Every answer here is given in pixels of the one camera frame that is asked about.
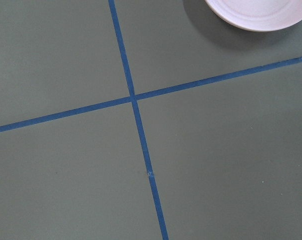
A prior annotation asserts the pink plate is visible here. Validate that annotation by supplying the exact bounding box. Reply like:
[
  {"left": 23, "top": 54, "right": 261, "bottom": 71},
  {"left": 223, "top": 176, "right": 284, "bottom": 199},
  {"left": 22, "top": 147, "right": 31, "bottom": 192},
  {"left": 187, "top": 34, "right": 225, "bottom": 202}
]
[{"left": 205, "top": 0, "right": 302, "bottom": 32}]

